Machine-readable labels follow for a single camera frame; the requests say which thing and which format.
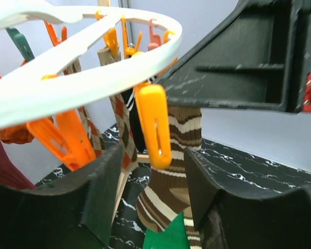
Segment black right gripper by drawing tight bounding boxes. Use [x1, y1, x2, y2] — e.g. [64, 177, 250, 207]
[159, 1, 311, 113]

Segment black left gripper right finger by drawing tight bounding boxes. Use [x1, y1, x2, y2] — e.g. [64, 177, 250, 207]
[184, 148, 311, 248]

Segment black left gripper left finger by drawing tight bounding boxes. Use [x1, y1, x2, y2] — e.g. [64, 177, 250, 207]
[0, 145, 123, 248]

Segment yellow orange clothes peg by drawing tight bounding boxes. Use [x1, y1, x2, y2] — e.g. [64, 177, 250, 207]
[134, 82, 172, 170]

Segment white round clip hanger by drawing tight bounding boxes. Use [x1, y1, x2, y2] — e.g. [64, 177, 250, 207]
[0, 1, 182, 129]

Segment green plastic tray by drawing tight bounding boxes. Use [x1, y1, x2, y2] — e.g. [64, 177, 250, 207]
[143, 212, 190, 249]

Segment maroon mustard hanging sock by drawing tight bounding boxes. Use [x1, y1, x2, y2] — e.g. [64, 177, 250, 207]
[0, 141, 36, 190]

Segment orange hanging sock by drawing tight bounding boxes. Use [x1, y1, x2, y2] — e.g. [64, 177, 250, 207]
[0, 61, 54, 145]

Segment argyle brown hanging sock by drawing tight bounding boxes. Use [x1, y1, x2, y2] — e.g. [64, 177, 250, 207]
[77, 47, 138, 172]

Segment teal clothes peg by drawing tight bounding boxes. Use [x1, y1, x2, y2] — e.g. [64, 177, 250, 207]
[6, 28, 35, 62]

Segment wooden drying rack frame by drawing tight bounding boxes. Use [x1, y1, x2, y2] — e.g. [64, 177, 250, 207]
[97, 0, 152, 224]

